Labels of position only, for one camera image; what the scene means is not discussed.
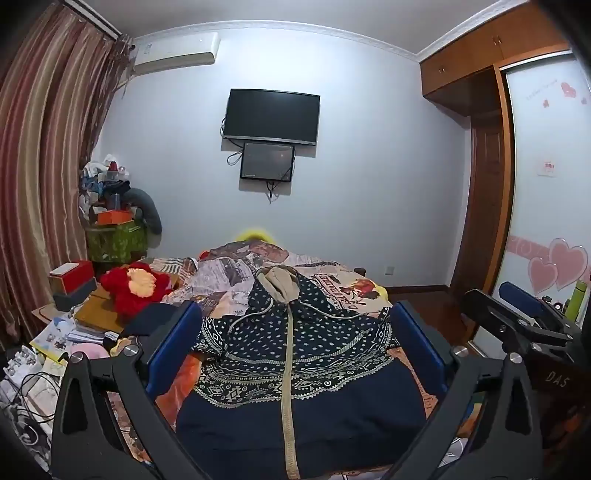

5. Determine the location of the small black monitor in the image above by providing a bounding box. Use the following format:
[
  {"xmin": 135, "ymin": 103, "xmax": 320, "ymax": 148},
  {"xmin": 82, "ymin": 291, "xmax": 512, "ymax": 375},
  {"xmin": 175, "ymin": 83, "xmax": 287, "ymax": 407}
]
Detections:
[{"xmin": 239, "ymin": 141, "xmax": 297, "ymax": 183}]

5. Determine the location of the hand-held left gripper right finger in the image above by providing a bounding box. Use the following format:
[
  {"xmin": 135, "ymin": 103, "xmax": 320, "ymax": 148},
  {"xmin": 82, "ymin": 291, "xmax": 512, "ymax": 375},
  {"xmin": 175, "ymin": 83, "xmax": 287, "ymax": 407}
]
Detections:
[{"xmin": 390, "ymin": 300, "xmax": 546, "ymax": 480}]

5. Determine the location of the navy patterned hoodie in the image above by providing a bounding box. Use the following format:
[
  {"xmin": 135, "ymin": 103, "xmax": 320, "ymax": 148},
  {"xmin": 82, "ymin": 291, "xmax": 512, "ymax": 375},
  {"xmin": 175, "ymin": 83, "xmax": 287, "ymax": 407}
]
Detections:
[{"xmin": 175, "ymin": 265, "xmax": 428, "ymax": 480}]

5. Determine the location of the brown cardboard box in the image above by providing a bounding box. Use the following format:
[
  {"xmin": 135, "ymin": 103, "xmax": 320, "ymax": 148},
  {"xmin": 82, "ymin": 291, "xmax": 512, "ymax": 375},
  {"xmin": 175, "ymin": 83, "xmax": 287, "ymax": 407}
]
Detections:
[{"xmin": 74, "ymin": 285, "xmax": 126, "ymax": 334}]

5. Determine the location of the green patterned box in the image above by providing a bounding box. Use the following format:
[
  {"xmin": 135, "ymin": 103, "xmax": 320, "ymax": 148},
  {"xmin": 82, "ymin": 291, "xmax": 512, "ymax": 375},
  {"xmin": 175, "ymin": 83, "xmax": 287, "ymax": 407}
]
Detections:
[{"xmin": 85, "ymin": 220, "xmax": 148, "ymax": 265}]

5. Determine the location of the white air conditioner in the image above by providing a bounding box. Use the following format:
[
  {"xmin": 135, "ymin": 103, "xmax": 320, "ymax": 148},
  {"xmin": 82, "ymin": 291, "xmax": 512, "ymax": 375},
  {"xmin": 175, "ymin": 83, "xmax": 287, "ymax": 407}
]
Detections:
[{"xmin": 131, "ymin": 32, "xmax": 221, "ymax": 76}]

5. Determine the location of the red plush toy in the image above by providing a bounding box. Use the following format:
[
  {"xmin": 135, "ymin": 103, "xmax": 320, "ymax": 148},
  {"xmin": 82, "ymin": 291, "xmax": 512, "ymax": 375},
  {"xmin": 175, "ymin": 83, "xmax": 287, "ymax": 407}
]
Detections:
[{"xmin": 100, "ymin": 262, "xmax": 174, "ymax": 322}]

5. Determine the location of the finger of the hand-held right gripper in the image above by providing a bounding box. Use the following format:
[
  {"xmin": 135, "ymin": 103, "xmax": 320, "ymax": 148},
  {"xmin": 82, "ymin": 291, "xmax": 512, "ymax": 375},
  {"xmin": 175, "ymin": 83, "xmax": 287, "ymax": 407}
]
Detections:
[
  {"xmin": 499, "ymin": 281, "xmax": 580, "ymax": 334},
  {"xmin": 463, "ymin": 288, "xmax": 574, "ymax": 357}
]

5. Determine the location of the dark navy cloth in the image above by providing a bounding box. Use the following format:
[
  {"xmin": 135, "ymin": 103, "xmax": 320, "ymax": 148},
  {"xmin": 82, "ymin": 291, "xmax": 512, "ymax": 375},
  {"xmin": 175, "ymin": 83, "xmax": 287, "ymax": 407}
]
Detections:
[{"xmin": 122, "ymin": 304, "xmax": 186, "ymax": 341}]

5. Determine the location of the white heart-print sliding door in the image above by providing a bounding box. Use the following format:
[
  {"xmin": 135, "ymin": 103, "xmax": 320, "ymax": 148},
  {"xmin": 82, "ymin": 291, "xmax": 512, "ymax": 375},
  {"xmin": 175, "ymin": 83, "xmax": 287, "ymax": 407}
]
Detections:
[{"xmin": 498, "ymin": 58, "xmax": 591, "ymax": 326}]

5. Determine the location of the printed blanket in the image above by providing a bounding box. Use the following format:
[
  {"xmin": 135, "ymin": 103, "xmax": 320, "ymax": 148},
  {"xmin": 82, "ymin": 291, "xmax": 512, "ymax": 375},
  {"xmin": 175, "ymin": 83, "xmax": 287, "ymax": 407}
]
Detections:
[{"xmin": 157, "ymin": 237, "xmax": 467, "ymax": 480}]

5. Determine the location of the pile of magazines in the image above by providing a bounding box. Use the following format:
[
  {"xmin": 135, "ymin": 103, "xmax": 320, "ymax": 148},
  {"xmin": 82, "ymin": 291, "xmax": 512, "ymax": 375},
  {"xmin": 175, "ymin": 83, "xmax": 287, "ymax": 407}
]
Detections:
[{"xmin": 30, "ymin": 316, "xmax": 114, "ymax": 366}]

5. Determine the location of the pink plush item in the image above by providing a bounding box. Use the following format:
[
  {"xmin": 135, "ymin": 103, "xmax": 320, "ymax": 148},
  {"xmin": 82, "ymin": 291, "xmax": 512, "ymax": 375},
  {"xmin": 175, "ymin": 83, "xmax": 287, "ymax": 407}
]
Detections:
[{"xmin": 68, "ymin": 342, "xmax": 110, "ymax": 361}]

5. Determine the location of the pile of clutter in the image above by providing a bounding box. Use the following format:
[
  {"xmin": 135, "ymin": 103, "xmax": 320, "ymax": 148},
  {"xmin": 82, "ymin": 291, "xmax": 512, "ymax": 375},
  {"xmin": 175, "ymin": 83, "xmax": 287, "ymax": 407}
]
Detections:
[{"xmin": 78, "ymin": 154, "xmax": 134, "ymax": 219}]

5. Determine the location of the yellow plush item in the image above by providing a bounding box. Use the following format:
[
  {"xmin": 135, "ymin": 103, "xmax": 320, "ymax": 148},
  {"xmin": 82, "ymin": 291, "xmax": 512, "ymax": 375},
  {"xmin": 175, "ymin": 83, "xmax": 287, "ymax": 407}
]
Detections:
[{"xmin": 235, "ymin": 226, "xmax": 274, "ymax": 243}]

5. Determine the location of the wooden wardrobe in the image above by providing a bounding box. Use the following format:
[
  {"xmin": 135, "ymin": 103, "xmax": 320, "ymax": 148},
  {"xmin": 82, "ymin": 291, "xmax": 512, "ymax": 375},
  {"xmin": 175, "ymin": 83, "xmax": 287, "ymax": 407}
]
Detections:
[{"xmin": 419, "ymin": 0, "xmax": 574, "ymax": 296}]

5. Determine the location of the red box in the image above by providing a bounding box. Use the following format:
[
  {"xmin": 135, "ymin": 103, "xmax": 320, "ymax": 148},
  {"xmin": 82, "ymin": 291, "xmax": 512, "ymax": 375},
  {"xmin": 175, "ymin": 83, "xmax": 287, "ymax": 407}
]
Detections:
[{"xmin": 48, "ymin": 260, "xmax": 97, "ymax": 296}]

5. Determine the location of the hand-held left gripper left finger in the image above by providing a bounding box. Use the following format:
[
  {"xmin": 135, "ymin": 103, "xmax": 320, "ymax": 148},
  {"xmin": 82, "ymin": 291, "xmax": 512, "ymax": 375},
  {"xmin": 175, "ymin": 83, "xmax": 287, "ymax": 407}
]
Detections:
[{"xmin": 50, "ymin": 301, "xmax": 203, "ymax": 480}]

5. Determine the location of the orange box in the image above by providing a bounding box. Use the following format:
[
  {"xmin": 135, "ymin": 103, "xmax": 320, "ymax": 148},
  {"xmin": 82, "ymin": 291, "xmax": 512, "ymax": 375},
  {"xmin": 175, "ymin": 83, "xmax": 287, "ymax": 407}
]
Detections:
[{"xmin": 96, "ymin": 209, "xmax": 133, "ymax": 226}]

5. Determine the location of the black wall television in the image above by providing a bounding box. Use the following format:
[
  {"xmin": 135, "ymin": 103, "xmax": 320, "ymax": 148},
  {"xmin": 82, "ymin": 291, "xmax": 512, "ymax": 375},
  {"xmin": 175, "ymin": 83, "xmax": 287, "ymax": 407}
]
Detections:
[{"xmin": 222, "ymin": 88, "xmax": 321, "ymax": 147}]

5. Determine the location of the dark grey box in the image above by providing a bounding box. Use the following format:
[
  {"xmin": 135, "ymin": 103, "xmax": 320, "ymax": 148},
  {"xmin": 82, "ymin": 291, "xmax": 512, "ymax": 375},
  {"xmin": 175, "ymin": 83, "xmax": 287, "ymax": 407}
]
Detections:
[{"xmin": 52, "ymin": 279, "xmax": 99, "ymax": 311}]

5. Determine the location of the striped brown curtain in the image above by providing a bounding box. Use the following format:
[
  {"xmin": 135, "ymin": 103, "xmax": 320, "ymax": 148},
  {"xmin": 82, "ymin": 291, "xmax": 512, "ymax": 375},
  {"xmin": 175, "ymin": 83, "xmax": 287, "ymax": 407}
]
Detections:
[{"xmin": 0, "ymin": 0, "xmax": 133, "ymax": 344}]

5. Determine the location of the green bottle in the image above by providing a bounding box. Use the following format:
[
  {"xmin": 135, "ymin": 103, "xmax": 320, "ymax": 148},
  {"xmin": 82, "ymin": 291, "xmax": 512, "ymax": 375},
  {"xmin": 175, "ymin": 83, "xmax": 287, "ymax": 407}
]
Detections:
[{"xmin": 565, "ymin": 280, "xmax": 590, "ymax": 322}]

